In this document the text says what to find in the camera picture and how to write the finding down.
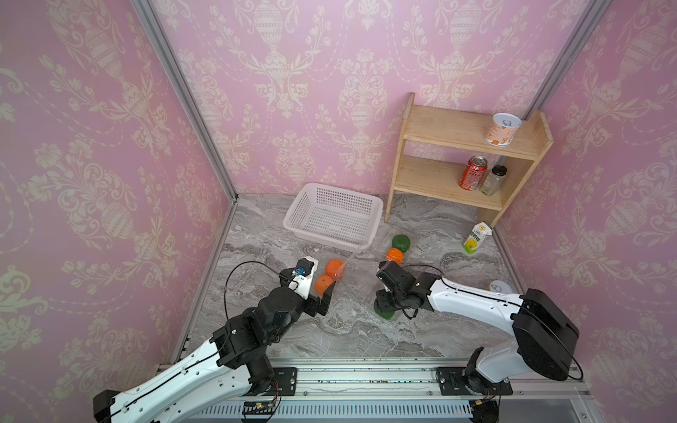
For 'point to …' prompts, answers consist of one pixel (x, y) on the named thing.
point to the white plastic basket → (334, 218)
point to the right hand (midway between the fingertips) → (382, 301)
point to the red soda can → (472, 173)
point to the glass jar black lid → (491, 187)
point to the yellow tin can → (500, 286)
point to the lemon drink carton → (475, 237)
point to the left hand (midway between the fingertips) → (321, 277)
